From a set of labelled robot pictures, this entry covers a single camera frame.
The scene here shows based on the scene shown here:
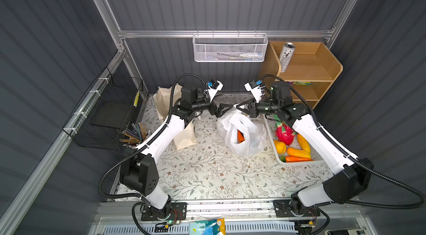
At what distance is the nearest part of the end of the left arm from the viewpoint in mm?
680

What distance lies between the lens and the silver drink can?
787mm

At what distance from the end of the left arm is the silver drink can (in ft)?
1.14
